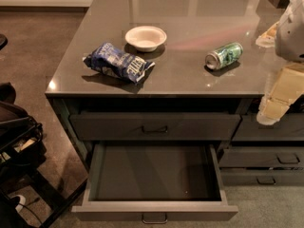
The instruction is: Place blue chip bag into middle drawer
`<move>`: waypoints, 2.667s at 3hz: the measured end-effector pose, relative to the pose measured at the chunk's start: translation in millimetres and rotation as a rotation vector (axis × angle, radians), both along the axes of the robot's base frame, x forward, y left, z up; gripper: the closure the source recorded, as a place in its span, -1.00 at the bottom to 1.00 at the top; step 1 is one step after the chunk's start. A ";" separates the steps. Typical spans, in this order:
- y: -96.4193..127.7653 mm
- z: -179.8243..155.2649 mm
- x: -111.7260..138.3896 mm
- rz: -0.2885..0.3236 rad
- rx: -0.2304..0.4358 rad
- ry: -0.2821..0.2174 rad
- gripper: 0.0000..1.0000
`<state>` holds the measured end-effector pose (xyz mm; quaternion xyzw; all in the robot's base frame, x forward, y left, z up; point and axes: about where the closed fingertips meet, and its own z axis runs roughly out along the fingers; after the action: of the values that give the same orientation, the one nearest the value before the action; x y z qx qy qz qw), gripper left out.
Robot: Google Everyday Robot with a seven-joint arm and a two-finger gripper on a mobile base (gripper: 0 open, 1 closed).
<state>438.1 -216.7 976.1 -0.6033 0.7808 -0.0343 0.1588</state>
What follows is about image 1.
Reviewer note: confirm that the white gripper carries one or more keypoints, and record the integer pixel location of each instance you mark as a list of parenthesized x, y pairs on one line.
[(291, 37)]

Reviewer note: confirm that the blue chip bag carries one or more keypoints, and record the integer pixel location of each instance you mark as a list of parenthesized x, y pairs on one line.
[(111, 61)]

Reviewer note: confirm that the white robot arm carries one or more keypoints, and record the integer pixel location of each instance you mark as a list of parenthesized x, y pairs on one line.
[(293, 3)]

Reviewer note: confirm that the right top drawer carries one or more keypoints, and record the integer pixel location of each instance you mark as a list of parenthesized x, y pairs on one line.
[(289, 128)]

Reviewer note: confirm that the right middle drawer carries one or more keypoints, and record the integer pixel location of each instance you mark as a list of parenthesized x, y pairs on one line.
[(242, 157)]

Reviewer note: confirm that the right bottom drawer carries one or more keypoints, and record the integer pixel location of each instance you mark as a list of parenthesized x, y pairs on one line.
[(262, 177)]

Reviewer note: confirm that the open middle drawer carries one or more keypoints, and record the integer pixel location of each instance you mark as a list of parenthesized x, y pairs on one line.
[(154, 182)]

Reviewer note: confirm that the closed top drawer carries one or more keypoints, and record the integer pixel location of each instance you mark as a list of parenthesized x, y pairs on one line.
[(94, 126)]

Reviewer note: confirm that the green soda can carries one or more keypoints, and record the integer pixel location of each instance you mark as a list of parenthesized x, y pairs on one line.
[(224, 56)]

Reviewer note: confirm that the white paper bowl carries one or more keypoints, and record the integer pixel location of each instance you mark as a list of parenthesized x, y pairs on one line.
[(145, 38)]

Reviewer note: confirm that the dark counter cabinet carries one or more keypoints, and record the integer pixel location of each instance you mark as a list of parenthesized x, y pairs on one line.
[(179, 81)]

